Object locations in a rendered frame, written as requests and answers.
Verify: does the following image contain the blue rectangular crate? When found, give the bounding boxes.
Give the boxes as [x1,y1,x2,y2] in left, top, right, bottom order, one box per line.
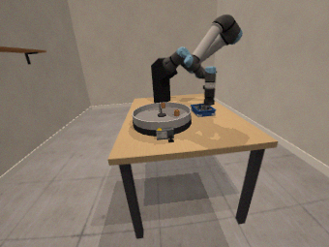
[191,104,216,117]

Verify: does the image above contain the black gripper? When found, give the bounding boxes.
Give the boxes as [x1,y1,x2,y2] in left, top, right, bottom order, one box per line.
[203,82,216,110]

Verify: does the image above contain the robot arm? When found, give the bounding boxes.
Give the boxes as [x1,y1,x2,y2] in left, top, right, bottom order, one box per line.
[163,15,243,82]

